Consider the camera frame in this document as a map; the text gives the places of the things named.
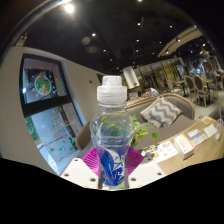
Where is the white paper napkin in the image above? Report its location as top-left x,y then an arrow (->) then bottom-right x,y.
203,123 -> 218,139

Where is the white printed paper sheet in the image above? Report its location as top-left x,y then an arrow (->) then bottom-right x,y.
191,133 -> 209,147

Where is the person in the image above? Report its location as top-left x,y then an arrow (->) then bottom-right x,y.
141,84 -> 160,98

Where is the grey curved sofa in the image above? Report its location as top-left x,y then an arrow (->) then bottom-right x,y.
75,92 -> 198,151

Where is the small white box blue print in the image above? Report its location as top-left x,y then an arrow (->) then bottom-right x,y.
187,128 -> 202,140

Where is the yellow card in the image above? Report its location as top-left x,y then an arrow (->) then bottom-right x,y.
200,115 -> 213,126

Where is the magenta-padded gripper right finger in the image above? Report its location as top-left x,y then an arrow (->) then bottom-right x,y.
126,146 -> 167,189

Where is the clear bottle with blue label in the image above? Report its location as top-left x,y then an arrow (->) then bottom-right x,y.
89,75 -> 135,188

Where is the clear drinking glass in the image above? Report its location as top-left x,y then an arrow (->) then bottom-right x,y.
214,116 -> 224,141

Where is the white carton with orange print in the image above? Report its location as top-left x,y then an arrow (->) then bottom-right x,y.
173,133 -> 196,160

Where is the printed white leaflet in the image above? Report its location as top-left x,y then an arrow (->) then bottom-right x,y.
153,140 -> 179,164

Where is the group of dining chairs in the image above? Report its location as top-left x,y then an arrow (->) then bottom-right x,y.
166,73 -> 224,108

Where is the group of ceiling spotlights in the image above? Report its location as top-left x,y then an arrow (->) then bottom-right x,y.
61,0 -> 208,54

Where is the grey white chevron pillow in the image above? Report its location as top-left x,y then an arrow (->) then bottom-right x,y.
139,96 -> 184,129

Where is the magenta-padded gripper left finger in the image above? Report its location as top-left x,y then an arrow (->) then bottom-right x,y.
59,147 -> 101,190

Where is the dark-framed window with stickers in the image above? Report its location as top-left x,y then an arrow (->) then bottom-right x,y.
19,54 -> 84,168

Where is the green potted plant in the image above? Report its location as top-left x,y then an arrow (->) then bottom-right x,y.
128,114 -> 160,149

